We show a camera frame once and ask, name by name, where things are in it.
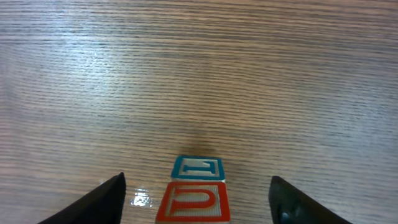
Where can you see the red Y letter block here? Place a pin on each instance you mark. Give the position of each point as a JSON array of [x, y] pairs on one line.
[[194, 202]]

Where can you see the blue H picture block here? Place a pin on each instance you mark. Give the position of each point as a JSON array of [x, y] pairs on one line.
[[198, 168]]

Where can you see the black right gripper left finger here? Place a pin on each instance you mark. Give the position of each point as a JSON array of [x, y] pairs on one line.
[[103, 205]]

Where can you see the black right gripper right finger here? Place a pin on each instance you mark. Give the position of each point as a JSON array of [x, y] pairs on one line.
[[289, 205]]

